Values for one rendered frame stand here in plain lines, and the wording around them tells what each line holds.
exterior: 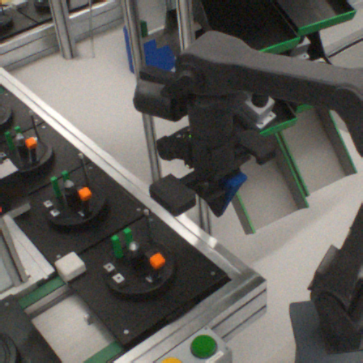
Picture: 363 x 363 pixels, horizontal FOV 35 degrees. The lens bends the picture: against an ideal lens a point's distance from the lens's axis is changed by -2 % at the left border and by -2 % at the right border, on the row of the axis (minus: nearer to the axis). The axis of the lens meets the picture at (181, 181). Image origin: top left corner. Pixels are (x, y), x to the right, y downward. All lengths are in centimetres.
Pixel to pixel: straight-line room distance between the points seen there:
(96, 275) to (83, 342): 13
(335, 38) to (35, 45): 106
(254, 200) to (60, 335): 46
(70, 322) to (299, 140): 59
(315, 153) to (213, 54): 63
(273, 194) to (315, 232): 20
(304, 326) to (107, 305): 37
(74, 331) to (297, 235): 54
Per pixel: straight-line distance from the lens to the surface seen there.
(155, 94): 76
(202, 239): 120
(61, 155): 147
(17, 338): 111
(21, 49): 217
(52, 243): 125
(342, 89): 62
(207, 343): 103
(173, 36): 112
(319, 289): 82
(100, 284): 114
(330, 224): 137
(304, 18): 108
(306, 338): 92
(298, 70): 65
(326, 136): 130
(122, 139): 167
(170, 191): 76
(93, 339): 113
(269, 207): 118
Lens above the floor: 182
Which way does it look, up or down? 40 degrees down
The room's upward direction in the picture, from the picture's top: 7 degrees counter-clockwise
